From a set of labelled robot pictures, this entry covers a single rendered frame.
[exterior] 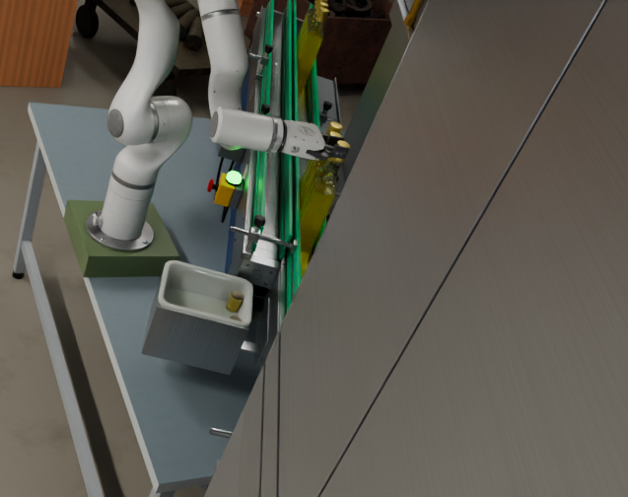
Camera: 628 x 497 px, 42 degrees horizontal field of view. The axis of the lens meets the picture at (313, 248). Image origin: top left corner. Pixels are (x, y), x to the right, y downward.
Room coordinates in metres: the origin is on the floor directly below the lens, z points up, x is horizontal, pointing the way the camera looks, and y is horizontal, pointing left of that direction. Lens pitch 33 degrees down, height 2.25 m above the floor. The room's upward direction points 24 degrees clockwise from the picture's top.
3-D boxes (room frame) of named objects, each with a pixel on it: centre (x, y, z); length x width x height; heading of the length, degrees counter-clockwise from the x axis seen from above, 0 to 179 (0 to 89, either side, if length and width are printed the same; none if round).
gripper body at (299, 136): (1.77, 0.14, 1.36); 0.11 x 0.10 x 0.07; 119
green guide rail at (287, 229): (2.57, 0.29, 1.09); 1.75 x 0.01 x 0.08; 15
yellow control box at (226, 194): (2.08, 0.30, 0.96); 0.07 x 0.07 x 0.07; 15
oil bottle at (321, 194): (1.83, 0.04, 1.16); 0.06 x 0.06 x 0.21; 15
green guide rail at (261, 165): (2.55, 0.37, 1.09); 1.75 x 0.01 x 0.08; 15
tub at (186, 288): (1.54, 0.19, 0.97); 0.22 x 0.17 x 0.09; 105
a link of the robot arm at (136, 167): (1.90, 0.51, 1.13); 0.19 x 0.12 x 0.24; 148
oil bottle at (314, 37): (2.83, 0.31, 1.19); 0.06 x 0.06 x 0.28; 15
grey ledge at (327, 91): (2.50, 0.11, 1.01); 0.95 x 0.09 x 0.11; 15
